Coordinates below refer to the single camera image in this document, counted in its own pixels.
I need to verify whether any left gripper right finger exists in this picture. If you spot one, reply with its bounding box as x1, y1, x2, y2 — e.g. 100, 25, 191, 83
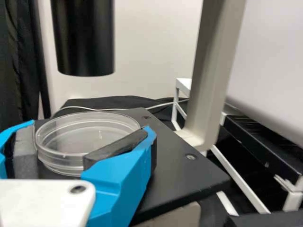
80, 125, 159, 227

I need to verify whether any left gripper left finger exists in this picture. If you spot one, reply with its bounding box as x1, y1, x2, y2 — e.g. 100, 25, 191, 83
0, 119, 40, 180

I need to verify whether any clear petri dish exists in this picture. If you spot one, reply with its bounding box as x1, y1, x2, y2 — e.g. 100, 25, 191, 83
34, 111, 141, 177

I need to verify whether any cream microscope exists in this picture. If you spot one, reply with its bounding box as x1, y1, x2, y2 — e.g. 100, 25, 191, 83
37, 0, 247, 227

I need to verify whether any black platform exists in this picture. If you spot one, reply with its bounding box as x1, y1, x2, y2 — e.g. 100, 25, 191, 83
226, 210, 303, 227
222, 113, 303, 186

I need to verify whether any white box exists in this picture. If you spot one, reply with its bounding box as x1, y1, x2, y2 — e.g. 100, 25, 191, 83
223, 0, 303, 134

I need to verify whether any white cable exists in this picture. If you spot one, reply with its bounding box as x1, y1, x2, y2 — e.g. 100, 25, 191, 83
53, 98, 190, 112

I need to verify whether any white metal frame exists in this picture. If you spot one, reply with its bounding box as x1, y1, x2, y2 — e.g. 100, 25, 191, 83
171, 77, 303, 217

